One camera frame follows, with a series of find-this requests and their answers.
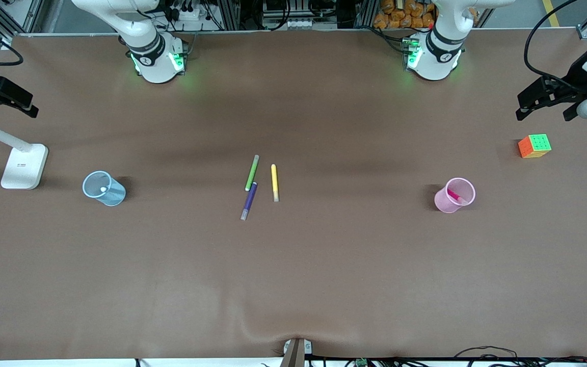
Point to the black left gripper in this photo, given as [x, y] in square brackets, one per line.
[573, 78]

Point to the blue marker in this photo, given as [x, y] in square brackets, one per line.
[103, 189]

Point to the pink marker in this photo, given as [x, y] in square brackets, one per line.
[454, 194]

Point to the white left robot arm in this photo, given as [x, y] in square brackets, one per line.
[433, 63]

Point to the multicoloured puzzle cube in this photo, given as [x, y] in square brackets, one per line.
[535, 146]

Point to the white desk lamp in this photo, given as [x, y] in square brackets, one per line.
[23, 168]

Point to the blue mesh cup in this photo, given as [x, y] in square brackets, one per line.
[116, 196]

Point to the pink mesh cup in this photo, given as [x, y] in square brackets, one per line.
[444, 203]

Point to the orange snack packets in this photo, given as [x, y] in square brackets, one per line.
[400, 15]

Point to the white power strip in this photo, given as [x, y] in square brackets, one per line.
[194, 14]

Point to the green marker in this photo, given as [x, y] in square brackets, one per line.
[252, 173]

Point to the purple marker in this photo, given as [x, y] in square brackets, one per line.
[248, 201]

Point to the yellow marker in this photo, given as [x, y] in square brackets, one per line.
[274, 182]

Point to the small green circuit board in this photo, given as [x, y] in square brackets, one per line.
[361, 362]

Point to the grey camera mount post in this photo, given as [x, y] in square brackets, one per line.
[296, 354]

